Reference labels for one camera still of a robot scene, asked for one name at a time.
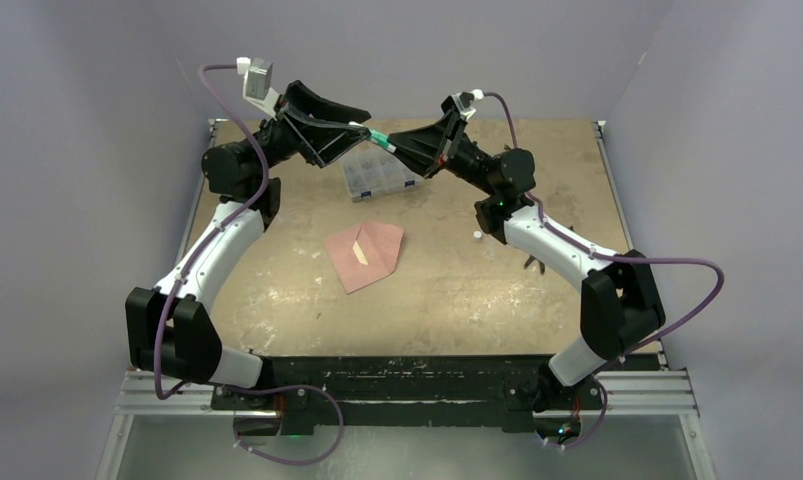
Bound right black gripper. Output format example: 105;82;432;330
383;111;498;197

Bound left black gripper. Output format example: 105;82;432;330
243;82;370;176

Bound green white glue stick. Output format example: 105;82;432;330
349;121;396;154

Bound pink envelope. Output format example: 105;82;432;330
324;220;404;294

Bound lined paper letter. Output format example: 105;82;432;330
352;241;369;266

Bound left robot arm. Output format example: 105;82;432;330
125;77;372;409

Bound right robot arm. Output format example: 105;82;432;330
388;113;666;407

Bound clear plastic screw box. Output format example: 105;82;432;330
340;147;423;202

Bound black pliers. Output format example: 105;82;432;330
520;223;580;276

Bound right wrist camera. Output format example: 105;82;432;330
441;89;485;121

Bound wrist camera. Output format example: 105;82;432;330
441;89;485;121
236;57;281;118

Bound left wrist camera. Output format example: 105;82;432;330
236;57;281;118

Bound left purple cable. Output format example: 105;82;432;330
152;63;346;467

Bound black base frame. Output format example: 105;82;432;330
142;354;661;439

